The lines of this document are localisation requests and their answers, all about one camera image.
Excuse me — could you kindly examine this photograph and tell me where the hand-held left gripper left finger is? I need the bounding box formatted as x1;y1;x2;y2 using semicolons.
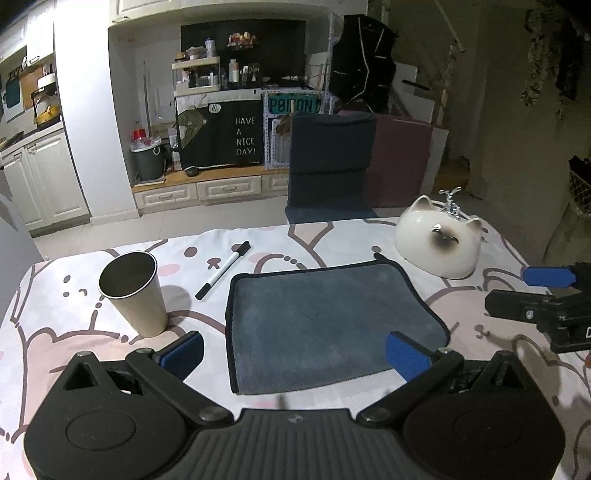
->
59;330;234;428

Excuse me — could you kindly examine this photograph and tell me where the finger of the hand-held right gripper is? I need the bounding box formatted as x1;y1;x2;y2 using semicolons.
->
522;261;591;289
485;289;560;322

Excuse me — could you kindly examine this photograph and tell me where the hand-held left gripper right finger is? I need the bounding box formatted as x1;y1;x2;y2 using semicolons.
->
356;330;537;428

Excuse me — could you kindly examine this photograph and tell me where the grey towel with black edge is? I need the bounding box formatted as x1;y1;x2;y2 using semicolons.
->
225;253;450;396

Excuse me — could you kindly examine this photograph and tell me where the cream metal cup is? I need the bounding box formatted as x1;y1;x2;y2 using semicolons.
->
98;251;168;339

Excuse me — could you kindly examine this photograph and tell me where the black and white marker pen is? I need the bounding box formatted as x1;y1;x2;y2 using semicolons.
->
195;241;251;301

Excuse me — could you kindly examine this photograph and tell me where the white cat-shaped ceramic bowl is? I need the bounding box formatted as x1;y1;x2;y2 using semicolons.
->
394;194;483;280

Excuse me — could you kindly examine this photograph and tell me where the small metal faucet ornament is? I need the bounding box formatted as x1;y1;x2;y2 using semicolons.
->
438;187;464;219

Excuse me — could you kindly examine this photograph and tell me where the pink printed tablecloth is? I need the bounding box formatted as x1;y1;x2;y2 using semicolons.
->
0;217;591;480

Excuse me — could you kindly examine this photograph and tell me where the white drawer cabinet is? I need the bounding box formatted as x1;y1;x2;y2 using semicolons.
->
131;166;291;217

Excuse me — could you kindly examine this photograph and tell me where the mauve board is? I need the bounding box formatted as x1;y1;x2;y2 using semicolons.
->
339;110;450;209

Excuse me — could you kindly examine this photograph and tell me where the grey trash bin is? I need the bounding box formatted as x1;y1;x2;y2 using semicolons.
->
130;141;168;182

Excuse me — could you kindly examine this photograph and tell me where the dark blue chair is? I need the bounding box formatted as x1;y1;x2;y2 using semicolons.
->
284;113;378;224

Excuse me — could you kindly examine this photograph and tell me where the patterned hanging garment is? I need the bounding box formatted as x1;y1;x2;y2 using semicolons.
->
521;8;557;108

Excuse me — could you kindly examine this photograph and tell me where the white kitchen cabinet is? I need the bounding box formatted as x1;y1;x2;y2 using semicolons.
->
0;127;90;234

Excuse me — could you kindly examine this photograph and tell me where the black printed cloth banner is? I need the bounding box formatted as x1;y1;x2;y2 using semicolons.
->
174;92;265;169

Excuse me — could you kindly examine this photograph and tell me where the teal sign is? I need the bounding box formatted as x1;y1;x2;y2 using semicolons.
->
263;95;322;117

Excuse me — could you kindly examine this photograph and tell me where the white shelf rack with bottles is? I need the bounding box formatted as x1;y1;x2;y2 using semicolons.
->
171;54;222;97

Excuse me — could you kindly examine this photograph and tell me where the black hanging jacket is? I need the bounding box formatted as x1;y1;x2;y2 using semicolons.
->
328;14;399;114

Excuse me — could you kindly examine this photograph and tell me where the wire mesh basket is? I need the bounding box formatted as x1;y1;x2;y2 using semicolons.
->
567;156;591;214

